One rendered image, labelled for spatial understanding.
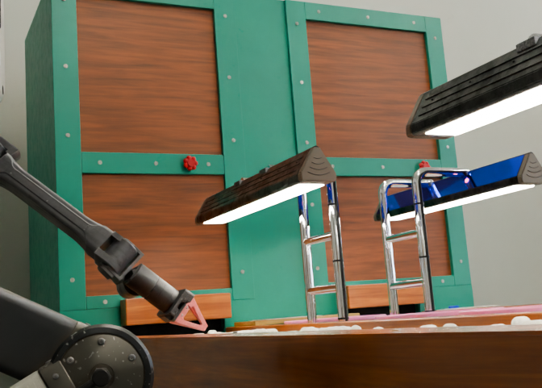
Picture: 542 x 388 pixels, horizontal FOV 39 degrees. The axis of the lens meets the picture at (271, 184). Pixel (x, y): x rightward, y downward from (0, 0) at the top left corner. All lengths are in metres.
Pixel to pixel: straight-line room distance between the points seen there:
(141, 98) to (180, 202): 0.32
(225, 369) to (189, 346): 0.15
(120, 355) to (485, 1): 3.32
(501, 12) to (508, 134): 0.63
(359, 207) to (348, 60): 0.50
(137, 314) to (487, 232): 2.05
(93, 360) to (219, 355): 0.21
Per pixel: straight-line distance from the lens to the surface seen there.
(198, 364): 1.20
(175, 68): 2.33
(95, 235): 1.68
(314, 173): 1.50
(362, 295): 2.37
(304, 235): 1.89
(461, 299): 2.66
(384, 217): 2.02
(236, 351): 1.05
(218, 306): 2.16
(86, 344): 0.98
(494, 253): 3.72
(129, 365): 0.98
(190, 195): 2.24
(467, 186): 1.96
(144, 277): 1.67
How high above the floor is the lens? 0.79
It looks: 10 degrees up
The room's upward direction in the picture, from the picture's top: 4 degrees counter-clockwise
